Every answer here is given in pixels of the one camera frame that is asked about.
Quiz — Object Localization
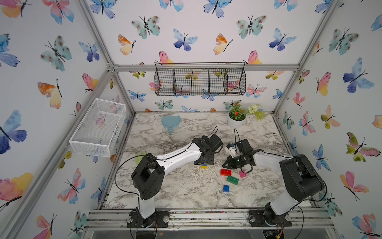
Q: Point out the pink small lego brick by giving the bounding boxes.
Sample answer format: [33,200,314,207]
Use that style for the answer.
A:
[239,171,247,178]

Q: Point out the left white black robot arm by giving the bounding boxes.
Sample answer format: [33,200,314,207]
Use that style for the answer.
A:
[131,134,223,219]

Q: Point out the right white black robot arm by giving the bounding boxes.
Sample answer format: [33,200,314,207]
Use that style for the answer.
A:
[223,139,326,221]

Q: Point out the red lego brick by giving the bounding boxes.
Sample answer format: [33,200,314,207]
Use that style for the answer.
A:
[220,169,232,176]

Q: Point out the green lego brick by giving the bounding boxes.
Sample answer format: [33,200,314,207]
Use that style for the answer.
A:
[226,176,239,185]

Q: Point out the blue small lego brick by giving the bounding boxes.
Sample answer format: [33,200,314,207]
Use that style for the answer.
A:
[223,185,230,193]

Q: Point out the potted plant white pot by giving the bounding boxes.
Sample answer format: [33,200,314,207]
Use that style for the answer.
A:
[223,100,267,129]

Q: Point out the teal hand mirror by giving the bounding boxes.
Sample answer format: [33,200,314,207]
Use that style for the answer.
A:
[161,116,181,134]

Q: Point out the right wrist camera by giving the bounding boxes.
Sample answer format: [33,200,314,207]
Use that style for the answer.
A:
[225,143,238,158]

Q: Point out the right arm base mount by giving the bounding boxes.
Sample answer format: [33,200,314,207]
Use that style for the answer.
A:
[248,209,292,227]

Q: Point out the black wire wall basket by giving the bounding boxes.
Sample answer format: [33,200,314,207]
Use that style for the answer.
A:
[153,62,247,96]

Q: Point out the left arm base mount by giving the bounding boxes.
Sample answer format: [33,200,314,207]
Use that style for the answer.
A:
[127,209,170,228]

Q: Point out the aluminium front rail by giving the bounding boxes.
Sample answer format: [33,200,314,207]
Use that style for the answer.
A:
[85,208,335,231]

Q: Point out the white mesh wall basket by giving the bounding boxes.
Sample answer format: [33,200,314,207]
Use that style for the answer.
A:
[69,98,126,157]

